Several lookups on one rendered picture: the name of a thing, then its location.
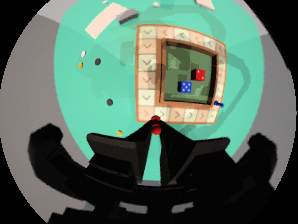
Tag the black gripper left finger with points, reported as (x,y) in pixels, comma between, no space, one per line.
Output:
(134,148)

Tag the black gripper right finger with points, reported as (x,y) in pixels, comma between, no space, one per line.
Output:
(178,150)

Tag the blue die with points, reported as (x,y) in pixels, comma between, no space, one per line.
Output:
(184,86)

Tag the red pawn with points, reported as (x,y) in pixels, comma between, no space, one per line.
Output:
(156,125)

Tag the red die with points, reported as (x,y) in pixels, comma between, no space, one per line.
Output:
(198,74)

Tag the blue pawn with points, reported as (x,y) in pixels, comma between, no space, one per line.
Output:
(219,105)

